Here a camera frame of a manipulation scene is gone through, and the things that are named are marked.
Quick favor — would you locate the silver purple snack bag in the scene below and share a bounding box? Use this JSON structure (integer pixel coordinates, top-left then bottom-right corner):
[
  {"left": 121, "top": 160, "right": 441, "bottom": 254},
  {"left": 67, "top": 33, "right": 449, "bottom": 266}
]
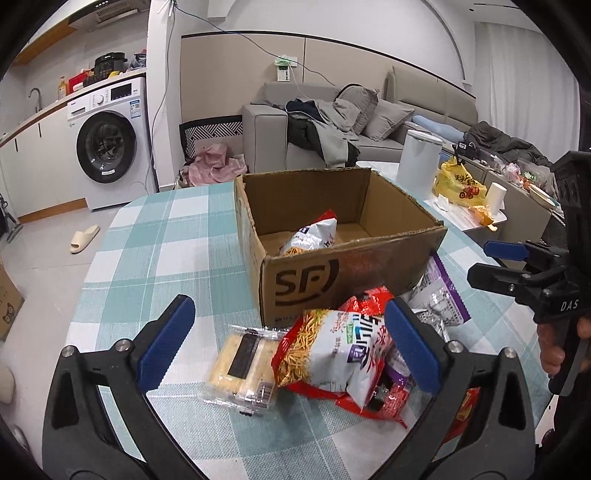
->
[{"left": 402, "top": 253, "right": 471, "bottom": 342}]

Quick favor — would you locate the clear cracker pack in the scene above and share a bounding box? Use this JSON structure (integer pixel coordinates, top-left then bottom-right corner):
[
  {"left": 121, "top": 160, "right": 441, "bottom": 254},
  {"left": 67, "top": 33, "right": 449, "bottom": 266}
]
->
[{"left": 201, "top": 325, "right": 287, "bottom": 416}]

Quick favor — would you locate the white noodle snack bag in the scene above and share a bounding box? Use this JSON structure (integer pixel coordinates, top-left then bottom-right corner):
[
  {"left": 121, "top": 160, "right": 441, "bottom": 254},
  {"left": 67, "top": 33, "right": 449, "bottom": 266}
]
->
[{"left": 271, "top": 309, "right": 393, "bottom": 408}]

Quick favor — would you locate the person's right hand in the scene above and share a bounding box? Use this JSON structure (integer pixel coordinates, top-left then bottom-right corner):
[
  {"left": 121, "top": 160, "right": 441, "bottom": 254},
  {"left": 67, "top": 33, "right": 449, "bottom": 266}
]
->
[{"left": 537, "top": 315, "right": 591, "bottom": 376}]

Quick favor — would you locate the orange peel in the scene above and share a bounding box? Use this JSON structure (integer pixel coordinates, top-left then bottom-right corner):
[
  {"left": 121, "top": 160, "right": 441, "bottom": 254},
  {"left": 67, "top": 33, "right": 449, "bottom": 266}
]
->
[{"left": 469, "top": 205, "right": 498, "bottom": 232}]

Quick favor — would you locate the white paper cup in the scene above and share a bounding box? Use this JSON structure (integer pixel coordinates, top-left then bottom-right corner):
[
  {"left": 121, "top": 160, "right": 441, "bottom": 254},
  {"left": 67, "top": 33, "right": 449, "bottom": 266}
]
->
[{"left": 487, "top": 182, "right": 507, "bottom": 215}]

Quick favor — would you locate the white side table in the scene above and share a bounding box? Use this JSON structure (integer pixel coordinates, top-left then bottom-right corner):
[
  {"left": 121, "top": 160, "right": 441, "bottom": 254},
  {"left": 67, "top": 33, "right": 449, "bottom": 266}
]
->
[{"left": 356, "top": 161, "right": 508, "bottom": 233}]

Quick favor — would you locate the red white snack bag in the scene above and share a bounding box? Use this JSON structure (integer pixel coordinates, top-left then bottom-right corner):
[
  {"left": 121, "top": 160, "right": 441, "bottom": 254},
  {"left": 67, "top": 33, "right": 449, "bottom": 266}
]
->
[{"left": 335, "top": 346, "right": 413, "bottom": 429}]

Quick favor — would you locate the small red snack pack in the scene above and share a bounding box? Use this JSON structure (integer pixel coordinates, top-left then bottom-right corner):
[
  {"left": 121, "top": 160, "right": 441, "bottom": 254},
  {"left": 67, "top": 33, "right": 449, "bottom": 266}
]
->
[{"left": 338, "top": 286, "right": 394, "bottom": 317}]

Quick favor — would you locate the red chip bag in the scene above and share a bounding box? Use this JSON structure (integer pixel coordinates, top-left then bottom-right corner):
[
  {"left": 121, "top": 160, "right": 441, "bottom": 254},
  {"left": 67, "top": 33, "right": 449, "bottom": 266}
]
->
[{"left": 444, "top": 388, "right": 480, "bottom": 443}]

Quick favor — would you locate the yellow plastic bag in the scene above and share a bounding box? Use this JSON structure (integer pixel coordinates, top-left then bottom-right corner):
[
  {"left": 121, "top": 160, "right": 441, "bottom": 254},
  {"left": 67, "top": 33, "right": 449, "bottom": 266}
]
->
[{"left": 433, "top": 156, "right": 487, "bottom": 208}]

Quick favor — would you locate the checkered tablecloth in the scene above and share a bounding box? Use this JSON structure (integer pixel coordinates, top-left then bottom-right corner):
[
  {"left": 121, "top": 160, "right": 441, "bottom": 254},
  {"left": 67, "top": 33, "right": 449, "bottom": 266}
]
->
[{"left": 64, "top": 180, "right": 555, "bottom": 480}]

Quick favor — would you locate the dark green jacket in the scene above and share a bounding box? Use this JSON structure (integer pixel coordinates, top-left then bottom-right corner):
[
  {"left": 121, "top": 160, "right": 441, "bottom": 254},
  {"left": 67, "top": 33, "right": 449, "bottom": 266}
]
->
[{"left": 464, "top": 121, "right": 552, "bottom": 168}]

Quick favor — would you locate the white cylindrical bin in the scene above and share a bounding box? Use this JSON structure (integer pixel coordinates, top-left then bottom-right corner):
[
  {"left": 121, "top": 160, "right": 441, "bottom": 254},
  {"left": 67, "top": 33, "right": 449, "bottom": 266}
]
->
[{"left": 396, "top": 129, "right": 443, "bottom": 200}]

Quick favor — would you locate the beige slipper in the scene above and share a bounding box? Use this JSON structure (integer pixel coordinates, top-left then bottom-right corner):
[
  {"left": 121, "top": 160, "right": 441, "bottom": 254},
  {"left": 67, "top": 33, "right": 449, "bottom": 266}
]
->
[{"left": 69, "top": 224, "right": 100, "bottom": 254}]

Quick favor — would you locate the light blue pillow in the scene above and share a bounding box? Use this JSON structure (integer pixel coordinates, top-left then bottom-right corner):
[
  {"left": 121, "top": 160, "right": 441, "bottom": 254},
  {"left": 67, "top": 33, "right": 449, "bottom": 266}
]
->
[{"left": 412, "top": 115, "right": 465, "bottom": 143}]

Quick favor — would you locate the white snack bag in box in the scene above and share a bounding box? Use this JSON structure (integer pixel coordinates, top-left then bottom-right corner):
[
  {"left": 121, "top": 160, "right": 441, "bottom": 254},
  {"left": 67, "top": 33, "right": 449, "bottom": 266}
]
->
[{"left": 279, "top": 210, "right": 338, "bottom": 256}]

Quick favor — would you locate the beige sofa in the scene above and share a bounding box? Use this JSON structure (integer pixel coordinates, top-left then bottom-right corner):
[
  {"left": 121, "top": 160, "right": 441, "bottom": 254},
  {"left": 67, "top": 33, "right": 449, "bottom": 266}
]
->
[{"left": 242, "top": 67, "right": 478, "bottom": 173}]

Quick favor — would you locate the small cardboard box on floor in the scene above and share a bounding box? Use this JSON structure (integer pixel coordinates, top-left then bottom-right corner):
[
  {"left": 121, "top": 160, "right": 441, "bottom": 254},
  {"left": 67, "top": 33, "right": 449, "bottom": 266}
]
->
[{"left": 0, "top": 264, "right": 24, "bottom": 341}]

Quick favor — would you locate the brown SF cardboard box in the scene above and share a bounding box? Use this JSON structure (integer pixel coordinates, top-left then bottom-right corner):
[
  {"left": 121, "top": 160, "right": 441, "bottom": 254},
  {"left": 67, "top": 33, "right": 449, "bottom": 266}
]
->
[{"left": 233, "top": 168, "right": 447, "bottom": 328}]

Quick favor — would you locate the grey cushion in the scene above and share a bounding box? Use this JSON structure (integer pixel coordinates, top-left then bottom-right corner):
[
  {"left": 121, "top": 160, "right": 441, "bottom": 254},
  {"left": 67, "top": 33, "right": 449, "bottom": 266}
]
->
[{"left": 362, "top": 99, "right": 415, "bottom": 142}]

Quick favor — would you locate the pink cloth on floor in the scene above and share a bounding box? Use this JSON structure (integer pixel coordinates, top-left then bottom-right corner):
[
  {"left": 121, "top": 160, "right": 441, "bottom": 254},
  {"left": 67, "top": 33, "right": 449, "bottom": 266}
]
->
[{"left": 178, "top": 144, "right": 247, "bottom": 188}]

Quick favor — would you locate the kitchen counter cabinet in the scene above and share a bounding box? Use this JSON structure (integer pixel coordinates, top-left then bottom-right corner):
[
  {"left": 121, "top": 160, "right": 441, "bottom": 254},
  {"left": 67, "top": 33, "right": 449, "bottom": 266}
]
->
[{"left": 1, "top": 103, "right": 87, "bottom": 218}]

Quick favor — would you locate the white washing machine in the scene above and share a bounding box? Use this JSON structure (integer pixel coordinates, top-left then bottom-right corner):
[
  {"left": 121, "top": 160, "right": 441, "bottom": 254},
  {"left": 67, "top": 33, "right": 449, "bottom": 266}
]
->
[{"left": 66, "top": 76, "right": 158, "bottom": 211}]

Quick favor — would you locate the pile of clothes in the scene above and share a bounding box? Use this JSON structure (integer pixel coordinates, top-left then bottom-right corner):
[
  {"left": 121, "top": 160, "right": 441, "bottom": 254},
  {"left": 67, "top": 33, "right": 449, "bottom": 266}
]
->
[{"left": 284, "top": 98, "right": 361, "bottom": 168}]

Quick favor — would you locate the black patterned basket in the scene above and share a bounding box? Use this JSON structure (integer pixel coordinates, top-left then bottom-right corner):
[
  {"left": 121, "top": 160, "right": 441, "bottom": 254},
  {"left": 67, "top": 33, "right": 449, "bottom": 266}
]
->
[{"left": 179, "top": 115, "right": 243, "bottom": 160}]

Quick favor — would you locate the yellow bottle on counter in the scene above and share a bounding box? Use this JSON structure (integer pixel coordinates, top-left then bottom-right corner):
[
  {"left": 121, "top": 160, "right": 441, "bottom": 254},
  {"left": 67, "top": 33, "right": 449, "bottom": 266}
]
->
[{"left": 57, "top": 76, "right": 68, "bottom": 100}]

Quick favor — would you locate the wall socket with plugs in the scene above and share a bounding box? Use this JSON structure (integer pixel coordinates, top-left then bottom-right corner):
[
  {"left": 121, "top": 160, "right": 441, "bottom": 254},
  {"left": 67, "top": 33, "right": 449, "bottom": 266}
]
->
[{"left": 274, "top": 56, "right": 298, "bottom": 82}]

